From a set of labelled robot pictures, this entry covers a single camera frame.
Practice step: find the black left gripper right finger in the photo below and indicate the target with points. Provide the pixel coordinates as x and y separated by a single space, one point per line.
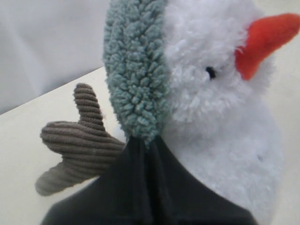
178 198

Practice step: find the white plush snowman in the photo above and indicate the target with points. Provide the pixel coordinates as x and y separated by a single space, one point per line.
219 55

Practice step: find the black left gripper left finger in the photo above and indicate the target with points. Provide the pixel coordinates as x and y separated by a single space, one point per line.
118 197

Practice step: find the white backdrop curtain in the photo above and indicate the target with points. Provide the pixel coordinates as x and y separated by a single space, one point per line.
45 44

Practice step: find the teal fuzzy scarf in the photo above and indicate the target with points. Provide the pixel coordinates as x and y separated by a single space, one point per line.
135 65

